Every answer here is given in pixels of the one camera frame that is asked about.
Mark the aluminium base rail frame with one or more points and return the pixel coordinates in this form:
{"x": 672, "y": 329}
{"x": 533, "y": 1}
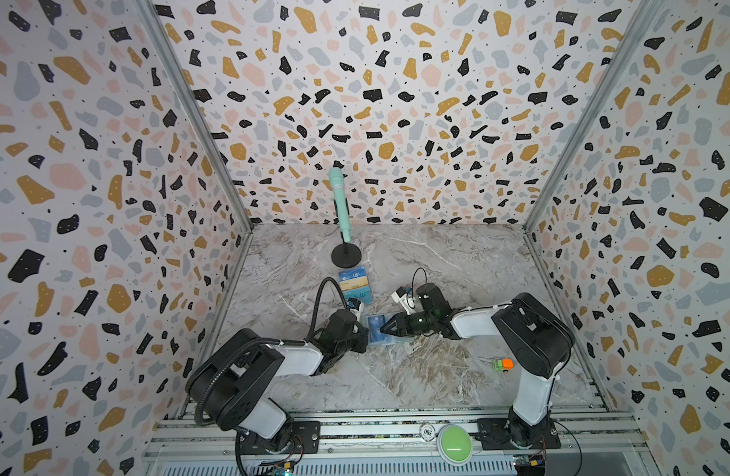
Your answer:
{"x": 594, "y": 442}

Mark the yellow VIP card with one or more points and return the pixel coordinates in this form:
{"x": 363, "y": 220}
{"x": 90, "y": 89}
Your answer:
{"x": 354, "y": 284}

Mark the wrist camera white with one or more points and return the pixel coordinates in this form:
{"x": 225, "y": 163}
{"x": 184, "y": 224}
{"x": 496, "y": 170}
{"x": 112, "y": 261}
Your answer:
{"x": 404, "y": 297}
{"x": 355, "y": 306}

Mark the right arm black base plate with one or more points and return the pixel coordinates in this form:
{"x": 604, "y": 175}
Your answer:
{"x": 503, "y": 434}

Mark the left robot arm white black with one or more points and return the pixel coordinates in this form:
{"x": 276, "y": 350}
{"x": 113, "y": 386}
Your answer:
{"x": 229, "y": 387}

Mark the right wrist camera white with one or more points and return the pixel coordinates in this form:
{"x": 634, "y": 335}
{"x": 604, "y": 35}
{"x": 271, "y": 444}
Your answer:
{"x": 404, "y": 297}

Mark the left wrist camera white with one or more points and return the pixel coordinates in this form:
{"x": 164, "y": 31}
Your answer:
{"x": 355, "y": 306}

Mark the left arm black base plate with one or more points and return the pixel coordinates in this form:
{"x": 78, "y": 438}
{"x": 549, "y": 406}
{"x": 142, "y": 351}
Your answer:
{"x": 293, "y": 438}

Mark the blue VIP credit card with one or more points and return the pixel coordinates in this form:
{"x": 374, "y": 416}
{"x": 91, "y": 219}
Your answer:
{"x": 376, "y": 337}

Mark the green round push button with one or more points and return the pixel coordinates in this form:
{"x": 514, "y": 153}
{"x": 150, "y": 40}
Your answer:
{"x": 455, "y": 445}

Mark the small orange green toy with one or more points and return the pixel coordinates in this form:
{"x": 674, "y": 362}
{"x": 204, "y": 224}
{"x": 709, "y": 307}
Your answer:
{"x": 503, "y": 364}

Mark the black round microphone stand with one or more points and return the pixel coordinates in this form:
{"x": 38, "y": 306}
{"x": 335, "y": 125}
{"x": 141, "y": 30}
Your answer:
{"x": 346, "y": 255}

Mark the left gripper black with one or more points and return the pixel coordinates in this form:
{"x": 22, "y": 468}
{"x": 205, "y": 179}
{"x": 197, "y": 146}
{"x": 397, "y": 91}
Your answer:
{"x": 363, "y": 341}

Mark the mint green microphone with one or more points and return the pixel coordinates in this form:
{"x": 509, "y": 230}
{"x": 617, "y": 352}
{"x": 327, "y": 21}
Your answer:
{"x": 336, "y": 179}

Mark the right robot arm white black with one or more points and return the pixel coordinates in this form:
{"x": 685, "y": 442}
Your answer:
{"x": 538, "y": 340}

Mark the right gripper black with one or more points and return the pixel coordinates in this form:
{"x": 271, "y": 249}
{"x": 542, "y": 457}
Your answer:
{"x": 405, "y": 324}

